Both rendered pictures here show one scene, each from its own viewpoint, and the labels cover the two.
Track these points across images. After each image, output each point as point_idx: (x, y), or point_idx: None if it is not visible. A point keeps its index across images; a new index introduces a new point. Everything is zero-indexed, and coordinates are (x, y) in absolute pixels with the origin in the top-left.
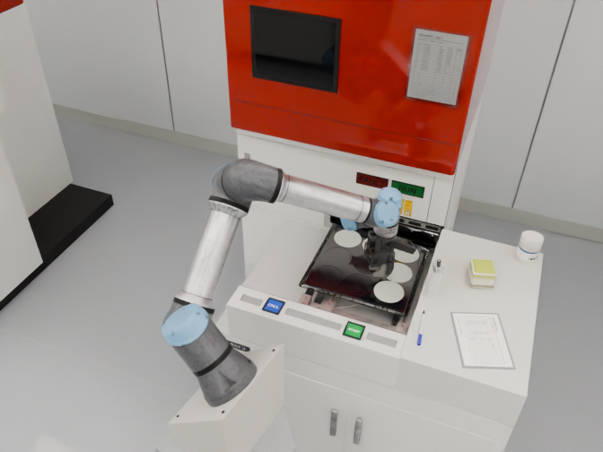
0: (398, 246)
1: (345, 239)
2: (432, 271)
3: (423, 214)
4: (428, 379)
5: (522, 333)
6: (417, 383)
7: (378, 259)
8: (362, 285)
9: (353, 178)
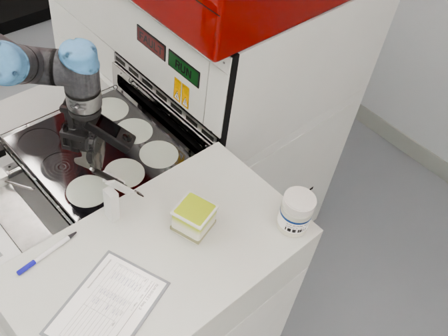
0: (100, 133)
1: (105, 109)
2: (145, 187)
3: (200, 113)
4: (6, 326)
5: (175, 327)
6: (2, 323)
7: (69, 141)
8: (65, 169)
9: (135, 33)
